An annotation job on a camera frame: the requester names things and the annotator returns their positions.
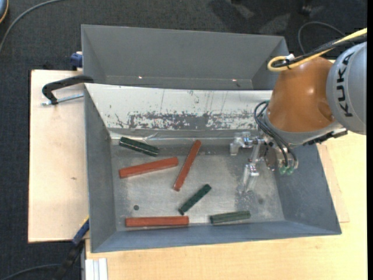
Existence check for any dark green flat block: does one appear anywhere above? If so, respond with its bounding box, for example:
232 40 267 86
118 136 160 157
178 184 212 216
209 210 252 225

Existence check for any red-brown flat block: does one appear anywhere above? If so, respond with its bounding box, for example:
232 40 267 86
118 157 180 179
125 215 190 228
173 139 202 192

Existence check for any grey metal bin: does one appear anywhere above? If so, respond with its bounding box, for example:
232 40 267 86
80 24 342 253

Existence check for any pale wood flat board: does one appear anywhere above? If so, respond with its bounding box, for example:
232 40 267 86
27 68 91 243

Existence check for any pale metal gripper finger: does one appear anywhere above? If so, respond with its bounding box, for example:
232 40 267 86
238 163 261 193
230 131 259 157

